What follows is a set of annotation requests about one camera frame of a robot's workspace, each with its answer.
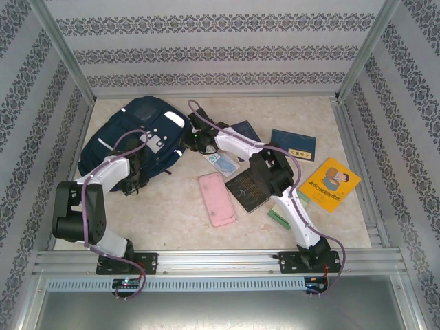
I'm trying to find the blue face mask pack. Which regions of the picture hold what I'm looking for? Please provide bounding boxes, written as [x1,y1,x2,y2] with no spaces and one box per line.
[205,151,241,178]

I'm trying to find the navy book with yellow label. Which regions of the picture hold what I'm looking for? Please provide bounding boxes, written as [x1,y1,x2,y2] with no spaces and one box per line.
[230,120,263,162]
[269,129,317,163]

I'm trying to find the navy blue backpack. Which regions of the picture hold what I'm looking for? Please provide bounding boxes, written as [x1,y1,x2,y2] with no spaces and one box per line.
[77,96,193,195]

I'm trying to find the pink pencil case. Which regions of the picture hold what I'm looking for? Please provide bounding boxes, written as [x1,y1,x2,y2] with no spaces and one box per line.
[198,171,238,228]

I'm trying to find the black book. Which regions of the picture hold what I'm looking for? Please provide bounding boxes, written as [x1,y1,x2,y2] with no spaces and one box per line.
[225,168,276,215]

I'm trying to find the light green notebook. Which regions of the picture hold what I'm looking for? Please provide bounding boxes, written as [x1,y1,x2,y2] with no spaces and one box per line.
[267,190,312,230]

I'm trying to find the yellow book with cartoon cover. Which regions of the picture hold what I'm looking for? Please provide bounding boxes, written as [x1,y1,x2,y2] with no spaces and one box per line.
[298,157,362,215]

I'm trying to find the grey metal sheet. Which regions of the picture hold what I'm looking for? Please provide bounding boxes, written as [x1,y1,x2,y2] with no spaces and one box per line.
[20,274,424,330]

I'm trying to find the aluminium side rail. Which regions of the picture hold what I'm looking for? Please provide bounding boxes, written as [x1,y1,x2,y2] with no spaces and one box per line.
[46,98,96,250]
[329,96,391,248]

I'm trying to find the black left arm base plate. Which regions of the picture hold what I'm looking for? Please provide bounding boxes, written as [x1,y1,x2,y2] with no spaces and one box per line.
[96,252,160,276]

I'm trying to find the aluminium mounting rail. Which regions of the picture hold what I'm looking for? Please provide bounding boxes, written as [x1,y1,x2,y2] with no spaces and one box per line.
[32,249,408,276]

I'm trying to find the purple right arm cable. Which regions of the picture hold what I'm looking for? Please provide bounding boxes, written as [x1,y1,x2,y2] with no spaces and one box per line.
[187,98,347,298]

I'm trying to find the slotted grey cable duct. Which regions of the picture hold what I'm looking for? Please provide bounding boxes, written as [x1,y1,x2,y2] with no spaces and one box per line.
[45,276,307,292]

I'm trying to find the aluminium frame post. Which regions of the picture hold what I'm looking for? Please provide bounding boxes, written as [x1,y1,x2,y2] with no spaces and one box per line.
[335,0,402,101]
[26,0,97,101]

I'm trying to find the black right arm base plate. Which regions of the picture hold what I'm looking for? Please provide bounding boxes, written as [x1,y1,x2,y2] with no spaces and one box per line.
[278,250,341,275]

